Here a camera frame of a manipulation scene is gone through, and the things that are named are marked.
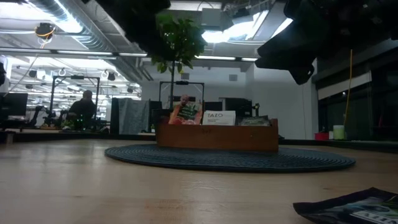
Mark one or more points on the small black stand-mounted device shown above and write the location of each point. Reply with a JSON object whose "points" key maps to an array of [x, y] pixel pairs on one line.
{"points": [[256, 109]]}

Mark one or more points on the green potted plant black pot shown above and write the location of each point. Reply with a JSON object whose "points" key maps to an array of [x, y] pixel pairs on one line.
{"points": [[183, 40]]}

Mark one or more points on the small red box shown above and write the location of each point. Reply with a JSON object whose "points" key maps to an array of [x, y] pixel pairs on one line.
{"points": [[321, 136]]}

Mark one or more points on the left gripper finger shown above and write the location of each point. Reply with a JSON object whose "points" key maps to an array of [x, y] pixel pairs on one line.
{"points": [[140, 32], [154, 34]]}

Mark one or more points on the black robot station frame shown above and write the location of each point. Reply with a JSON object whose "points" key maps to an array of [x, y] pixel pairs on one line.
{"points": [[182, 82], [76, 77]]}

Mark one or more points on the grey ceiling air unit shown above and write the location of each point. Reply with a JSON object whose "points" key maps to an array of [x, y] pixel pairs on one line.
{"points": [[211, 17]]}

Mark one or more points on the grey cloth partition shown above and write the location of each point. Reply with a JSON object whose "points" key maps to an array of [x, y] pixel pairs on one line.
{"points": [[133, 115]]}

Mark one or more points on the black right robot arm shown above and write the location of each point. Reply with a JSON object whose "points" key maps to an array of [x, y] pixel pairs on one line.
{"points": [[357, 21]]}

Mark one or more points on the black ceiling camera dome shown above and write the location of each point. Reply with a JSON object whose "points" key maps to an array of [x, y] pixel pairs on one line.
{"points": [[45, 30]]}

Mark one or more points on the pale green cylinder container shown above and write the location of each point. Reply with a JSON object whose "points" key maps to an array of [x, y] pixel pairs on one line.
{"points": [[339, 132]]}

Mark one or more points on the black computer monitor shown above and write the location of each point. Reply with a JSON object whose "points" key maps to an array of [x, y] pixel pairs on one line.
{"points": [[14, 105], [239, 104]]}

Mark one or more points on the wooden three-compartment tray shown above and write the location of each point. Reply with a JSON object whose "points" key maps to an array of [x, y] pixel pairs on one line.
{"points": [[217, 138]]}

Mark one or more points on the person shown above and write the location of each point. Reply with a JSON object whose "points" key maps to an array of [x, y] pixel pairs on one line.
{"points": [[82, 112], [185, 99]]}

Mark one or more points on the white Tazo tea bag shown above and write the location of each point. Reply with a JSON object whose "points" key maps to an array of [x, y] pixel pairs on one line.
{"points": [[219, 118]]}

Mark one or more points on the dark blackcurrant tea bag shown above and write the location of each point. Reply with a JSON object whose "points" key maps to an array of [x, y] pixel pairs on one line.
{"points": [[254, 121], [351, 210]]}

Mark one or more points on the background black robot arm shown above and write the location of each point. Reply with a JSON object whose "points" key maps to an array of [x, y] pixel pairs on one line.
{"points": [[43, 113]]}

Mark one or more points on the dark round woven placemat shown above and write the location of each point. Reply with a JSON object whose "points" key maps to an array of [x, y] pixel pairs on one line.
{"points": [[140, 157]]}

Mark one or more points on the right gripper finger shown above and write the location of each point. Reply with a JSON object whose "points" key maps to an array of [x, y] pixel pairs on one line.
{"points": [[286, 43], [286, 60]]}

